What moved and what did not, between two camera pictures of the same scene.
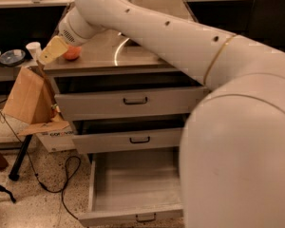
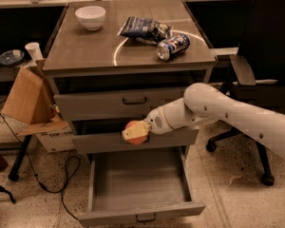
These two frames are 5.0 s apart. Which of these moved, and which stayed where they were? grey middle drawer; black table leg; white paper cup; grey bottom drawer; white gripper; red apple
Moved: white gripper; red apple
Stayed: grey bottom drawer; grey middle drawer; white paper cup; black table leg
